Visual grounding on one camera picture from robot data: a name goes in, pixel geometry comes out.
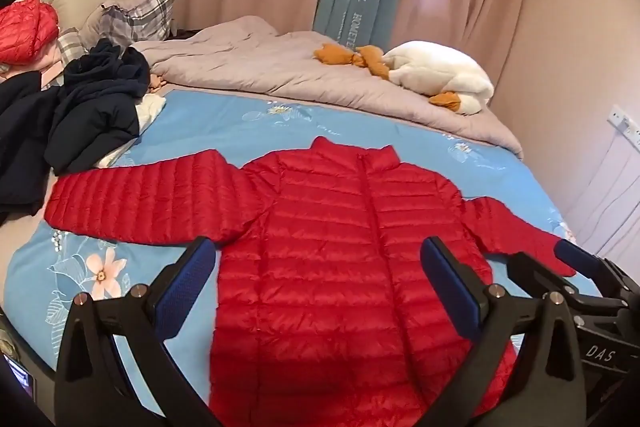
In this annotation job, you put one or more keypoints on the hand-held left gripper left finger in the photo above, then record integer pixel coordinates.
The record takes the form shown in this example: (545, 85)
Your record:
(185, 279)

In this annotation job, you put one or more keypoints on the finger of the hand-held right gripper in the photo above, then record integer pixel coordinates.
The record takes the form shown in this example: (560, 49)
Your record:
(575, 254)
(530, 274)

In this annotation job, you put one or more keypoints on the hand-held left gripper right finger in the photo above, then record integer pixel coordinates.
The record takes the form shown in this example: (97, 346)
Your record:
(447, 287)

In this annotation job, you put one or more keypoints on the red down jacket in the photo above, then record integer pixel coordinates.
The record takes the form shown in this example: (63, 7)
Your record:
(25, 29)
(325, 232)

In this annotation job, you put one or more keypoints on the blue floral bed sheet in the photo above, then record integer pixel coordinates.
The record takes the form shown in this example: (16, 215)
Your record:
(200, 127)

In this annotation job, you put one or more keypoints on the white cloth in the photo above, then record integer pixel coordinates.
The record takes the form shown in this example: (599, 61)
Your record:
(149, 109)

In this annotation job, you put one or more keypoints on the black device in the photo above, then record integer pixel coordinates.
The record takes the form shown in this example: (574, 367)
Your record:
(20, 367)

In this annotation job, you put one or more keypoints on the navy hoodie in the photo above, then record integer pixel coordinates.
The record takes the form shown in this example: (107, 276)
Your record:
(100, 107)

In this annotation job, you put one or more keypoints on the small peach cloth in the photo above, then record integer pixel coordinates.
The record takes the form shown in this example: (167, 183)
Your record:
(156, 83)

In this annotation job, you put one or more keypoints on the dark navy garment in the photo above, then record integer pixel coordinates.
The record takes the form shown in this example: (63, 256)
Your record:
(22, 142)

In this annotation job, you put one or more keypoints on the white goose plush toy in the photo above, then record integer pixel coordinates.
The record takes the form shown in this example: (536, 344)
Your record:
(435, 69)

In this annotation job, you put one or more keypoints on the grey duvet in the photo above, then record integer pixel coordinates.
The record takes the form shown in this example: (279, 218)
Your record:
(300, 62)

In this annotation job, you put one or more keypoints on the pink cloth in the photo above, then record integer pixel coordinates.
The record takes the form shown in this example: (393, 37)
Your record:
(50, 64)

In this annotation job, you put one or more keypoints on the plaid pillow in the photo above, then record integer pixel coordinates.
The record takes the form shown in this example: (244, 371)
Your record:
(135, 14)

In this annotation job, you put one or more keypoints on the crumpled red down jacket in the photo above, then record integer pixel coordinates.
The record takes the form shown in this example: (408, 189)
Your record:
(25, 29)

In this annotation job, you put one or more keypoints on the white wall socket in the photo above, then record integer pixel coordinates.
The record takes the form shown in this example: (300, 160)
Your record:
(625, 123)

